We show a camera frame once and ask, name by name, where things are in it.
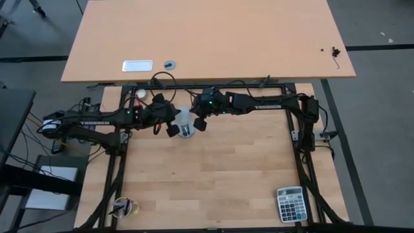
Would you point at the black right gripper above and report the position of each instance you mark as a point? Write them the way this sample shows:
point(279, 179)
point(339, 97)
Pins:
point(210, 106)

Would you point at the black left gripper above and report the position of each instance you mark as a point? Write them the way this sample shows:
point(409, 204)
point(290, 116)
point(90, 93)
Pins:
point(158, 113)

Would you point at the chrome lamp socket clear base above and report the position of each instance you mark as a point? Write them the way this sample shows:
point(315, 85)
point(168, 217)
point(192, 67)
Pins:
point(185, 130)

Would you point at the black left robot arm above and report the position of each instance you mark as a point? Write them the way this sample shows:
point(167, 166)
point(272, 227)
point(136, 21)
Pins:
point(93, 123)

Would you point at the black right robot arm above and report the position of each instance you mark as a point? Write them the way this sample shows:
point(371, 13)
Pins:
point(271, 106)

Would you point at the small white patterned bowl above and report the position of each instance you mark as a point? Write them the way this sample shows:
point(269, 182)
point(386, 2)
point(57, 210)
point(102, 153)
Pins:
point(140, 94)

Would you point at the silver rectangular desk plate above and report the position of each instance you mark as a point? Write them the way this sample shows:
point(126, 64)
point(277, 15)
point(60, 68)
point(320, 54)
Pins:
point(137, 65)

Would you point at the light wooden desk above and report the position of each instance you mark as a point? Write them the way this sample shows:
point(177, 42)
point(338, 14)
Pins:
point(210, 39)

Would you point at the clear round cup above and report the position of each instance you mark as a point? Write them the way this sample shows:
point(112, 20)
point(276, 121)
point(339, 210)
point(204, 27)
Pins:
point(134, 208)

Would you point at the small black tool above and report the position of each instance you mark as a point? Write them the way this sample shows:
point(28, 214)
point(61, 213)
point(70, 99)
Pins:
point(127, 205)

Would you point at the black power adapter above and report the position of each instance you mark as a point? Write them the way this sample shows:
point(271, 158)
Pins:
point(57, 147)

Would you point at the grey desk calculator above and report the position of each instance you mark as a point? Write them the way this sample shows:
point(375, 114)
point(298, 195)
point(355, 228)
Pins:
point(292, 204)

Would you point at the white flat box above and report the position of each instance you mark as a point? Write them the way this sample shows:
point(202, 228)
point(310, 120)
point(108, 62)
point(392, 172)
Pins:
point(51, 191)

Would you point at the small black clip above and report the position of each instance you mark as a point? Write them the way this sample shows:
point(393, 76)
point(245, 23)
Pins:
point(335, 51)

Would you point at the black side table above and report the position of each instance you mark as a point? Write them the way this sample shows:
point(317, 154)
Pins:
point(13, 110)

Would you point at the black chair leg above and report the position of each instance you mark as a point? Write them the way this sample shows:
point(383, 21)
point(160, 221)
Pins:
point(39, 9)

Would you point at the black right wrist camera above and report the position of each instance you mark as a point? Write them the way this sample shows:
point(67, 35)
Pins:
point(208, 91)

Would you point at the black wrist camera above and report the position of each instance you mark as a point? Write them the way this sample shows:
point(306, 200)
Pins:
point(158, 98)
point(208, 91)

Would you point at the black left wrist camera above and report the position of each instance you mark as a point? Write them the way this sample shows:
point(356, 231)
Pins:
point(158, 98)

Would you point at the grey metal bracket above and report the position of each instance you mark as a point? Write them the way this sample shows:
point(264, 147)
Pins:
point(124, 137)
point(295, 135)
point(326, 135)

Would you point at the black aluminium table frame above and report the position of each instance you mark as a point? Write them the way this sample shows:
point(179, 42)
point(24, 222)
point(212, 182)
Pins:
point(275, 86)

